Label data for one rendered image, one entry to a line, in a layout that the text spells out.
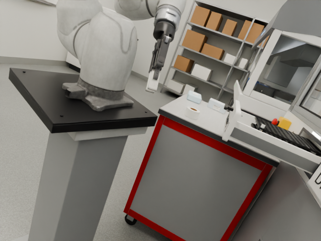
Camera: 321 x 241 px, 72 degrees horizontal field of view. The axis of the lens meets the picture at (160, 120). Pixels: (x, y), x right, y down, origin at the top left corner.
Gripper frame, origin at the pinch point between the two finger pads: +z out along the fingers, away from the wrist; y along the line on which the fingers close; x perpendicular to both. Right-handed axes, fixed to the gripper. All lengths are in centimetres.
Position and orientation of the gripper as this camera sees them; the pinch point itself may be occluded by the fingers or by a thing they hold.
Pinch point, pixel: (153, 81)
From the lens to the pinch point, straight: 74.6
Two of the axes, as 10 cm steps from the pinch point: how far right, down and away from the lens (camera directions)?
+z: -2.1, 9.6, -2.0
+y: 3.3, -1.2, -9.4
